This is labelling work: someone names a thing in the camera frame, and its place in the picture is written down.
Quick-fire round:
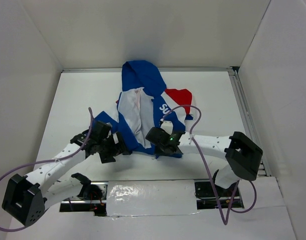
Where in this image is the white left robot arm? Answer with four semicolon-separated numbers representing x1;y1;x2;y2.
2;121;133;227

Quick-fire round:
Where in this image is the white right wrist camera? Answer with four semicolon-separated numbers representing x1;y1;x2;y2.
160;120;173;135

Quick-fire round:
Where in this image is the blue white red jacket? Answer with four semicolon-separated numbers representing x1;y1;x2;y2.
95;60;195;155

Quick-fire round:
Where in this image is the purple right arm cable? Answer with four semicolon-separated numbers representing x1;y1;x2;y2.
160;104;257;225

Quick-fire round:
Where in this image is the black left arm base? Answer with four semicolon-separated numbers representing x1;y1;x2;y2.
59;181;108;217

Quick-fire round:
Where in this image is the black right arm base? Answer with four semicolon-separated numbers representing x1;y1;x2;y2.
194;179;236;210

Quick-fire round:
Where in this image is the white taped panel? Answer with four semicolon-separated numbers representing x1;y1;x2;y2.
106;179;198;217

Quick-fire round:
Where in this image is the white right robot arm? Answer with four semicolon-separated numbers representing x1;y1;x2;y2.
146;127;263;196

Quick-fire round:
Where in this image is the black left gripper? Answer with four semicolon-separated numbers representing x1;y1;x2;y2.
98;131;130;164

